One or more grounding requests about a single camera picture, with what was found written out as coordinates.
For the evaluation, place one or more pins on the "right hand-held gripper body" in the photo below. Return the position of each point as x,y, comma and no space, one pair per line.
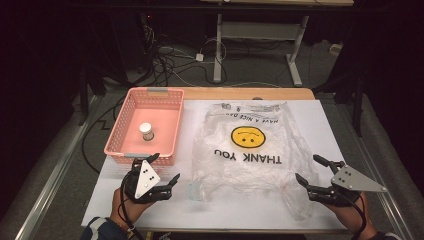
346,181

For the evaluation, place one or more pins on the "person's left hand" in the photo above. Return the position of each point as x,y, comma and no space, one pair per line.
128,208

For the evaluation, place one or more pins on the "metal floor rail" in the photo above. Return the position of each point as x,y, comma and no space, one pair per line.
56,173
376,173

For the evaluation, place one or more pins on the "person's right hand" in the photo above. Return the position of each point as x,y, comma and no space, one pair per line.
348,213

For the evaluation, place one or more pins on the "white metal desk frame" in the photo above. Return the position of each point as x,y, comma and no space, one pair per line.
218,50

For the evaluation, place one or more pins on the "white power adapter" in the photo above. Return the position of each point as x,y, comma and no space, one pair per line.
199,57

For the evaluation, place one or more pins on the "small white box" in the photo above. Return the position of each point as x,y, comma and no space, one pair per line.
335,49

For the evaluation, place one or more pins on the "pink plastic basket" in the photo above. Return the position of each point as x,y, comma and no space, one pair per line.
156,113

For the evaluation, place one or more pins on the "clear plastic smiley bag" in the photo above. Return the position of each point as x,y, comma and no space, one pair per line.
253,156

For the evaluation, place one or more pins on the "white board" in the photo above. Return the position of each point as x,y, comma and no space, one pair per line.
233,213

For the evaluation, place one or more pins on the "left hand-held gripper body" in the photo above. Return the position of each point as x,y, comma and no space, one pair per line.
146,180

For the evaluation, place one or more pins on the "small white-capped bottle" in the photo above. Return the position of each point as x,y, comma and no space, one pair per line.
146,131

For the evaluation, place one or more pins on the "black stand leg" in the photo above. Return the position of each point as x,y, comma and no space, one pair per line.
83,100

